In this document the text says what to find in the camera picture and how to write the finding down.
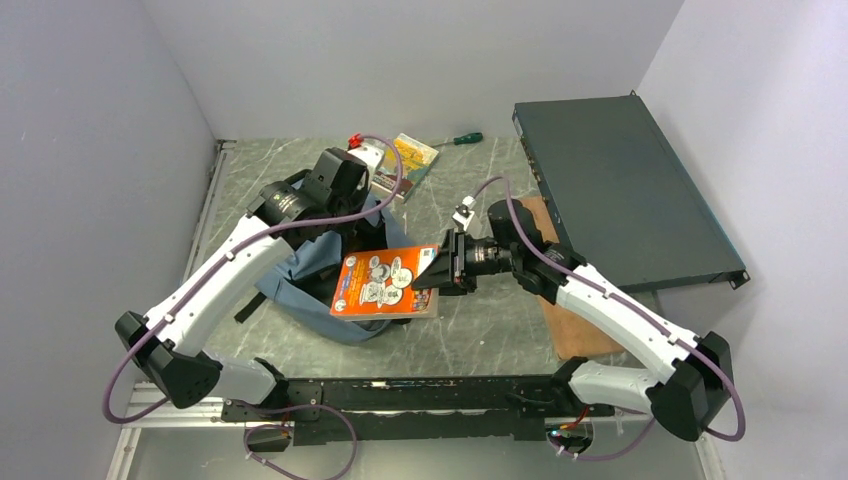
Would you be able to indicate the orange children's book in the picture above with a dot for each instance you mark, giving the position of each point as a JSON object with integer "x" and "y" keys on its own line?
{"x": 377, "y": 285}

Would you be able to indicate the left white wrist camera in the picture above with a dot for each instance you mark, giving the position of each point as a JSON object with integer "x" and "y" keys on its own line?
{"x": 371, "y": 155}

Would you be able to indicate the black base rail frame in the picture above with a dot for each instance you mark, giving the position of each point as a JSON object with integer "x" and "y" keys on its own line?
{"x": 331, "y": 409}

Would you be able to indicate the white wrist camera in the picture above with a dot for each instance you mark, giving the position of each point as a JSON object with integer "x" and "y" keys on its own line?
{"x": 466, "y": 219}
{"x": 371, "y": 155}

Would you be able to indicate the green handled screwdriver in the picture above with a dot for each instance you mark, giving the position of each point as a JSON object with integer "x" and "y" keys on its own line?
{"x": 467, "y": 139}

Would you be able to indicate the brown wooden board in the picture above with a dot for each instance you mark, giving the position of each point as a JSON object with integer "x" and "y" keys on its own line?
{"x": 571, "y": 335}

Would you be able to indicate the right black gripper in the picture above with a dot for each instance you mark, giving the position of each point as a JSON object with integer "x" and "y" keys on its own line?
{"x": 449, "y": 270}

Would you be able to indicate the blue grey backpack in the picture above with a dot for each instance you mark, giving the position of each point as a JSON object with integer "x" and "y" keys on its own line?
{"x": 303, "y": 285}

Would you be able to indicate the dark rack server box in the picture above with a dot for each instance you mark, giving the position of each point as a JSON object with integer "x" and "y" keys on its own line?
{"x": 618, "y": 194}

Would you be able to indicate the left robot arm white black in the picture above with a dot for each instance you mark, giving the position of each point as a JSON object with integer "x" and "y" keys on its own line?
{"x": 168, "y": 343}

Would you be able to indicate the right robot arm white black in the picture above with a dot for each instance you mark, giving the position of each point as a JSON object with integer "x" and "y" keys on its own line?
{"x": 629, "y": 324}

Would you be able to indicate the yellow small book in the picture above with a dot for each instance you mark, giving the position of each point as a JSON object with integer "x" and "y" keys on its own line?
{"x": 417, "y": 158}

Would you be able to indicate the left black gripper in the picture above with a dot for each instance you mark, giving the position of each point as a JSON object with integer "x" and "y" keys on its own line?
{"x": 347, "y": 227}

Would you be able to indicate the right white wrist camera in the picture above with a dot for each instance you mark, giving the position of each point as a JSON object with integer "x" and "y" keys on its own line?
{"x": 466, "y": 219}

